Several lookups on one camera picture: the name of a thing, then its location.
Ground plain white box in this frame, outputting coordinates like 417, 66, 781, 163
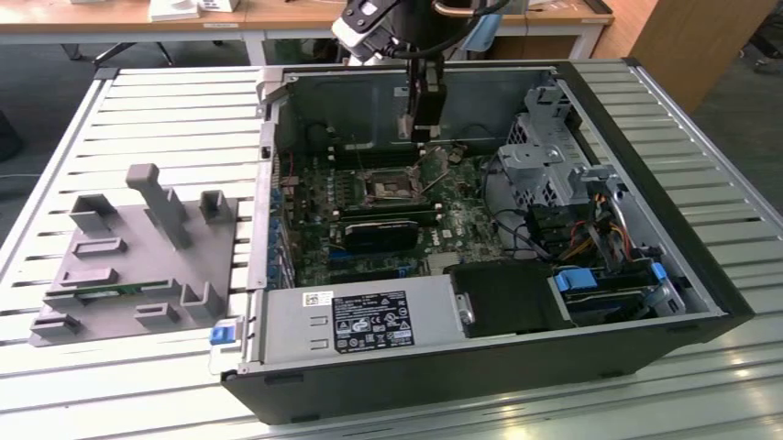
149, 0, 202, 22

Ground silver metal drive cage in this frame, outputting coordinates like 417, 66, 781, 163
495, 84, 631, 207

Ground silver power supply unit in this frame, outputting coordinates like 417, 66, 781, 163
241, 274, 476, 372

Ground black RAM slot bank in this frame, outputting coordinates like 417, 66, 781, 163
334, 203, 443, 226
332, 140, 427, 170

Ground green motherboard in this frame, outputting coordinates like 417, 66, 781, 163
268, 141, 509, 288

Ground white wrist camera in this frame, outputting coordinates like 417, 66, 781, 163
332, 0, 396, 61

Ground small silver heatsink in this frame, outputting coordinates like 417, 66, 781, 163
425, 253, 459, 274

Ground wooden desk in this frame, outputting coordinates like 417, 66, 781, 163
0, 0, 616, 63

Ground black plastic shroud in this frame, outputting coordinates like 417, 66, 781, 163
449, 259, 576, 339

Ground coloured power wires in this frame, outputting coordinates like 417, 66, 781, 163
565, 194, 635, 265

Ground black office chair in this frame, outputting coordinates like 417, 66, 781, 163
736, 17, 783, 74

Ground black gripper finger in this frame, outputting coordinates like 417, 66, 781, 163
407, 58, 449, 144

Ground wooden cabinet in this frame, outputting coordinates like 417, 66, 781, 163
589, 0, 775, 116

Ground grey parts rack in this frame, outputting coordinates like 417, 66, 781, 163
26, 163, 252, 348

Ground CPU socket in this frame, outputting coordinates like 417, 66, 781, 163
357, 167, 429, 205

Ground black graphics card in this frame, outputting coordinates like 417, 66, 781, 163
338, 218, 423, 253

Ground green RAM stick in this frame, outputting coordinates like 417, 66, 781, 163
70, 283, 148, 302

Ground black PC case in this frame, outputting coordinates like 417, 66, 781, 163
218, 58, 757, 425

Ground thin metal locking lever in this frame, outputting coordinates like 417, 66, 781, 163
421, 168, 455, 193

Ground blue disk carrier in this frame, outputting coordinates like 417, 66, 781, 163
549, 267, 613, 294

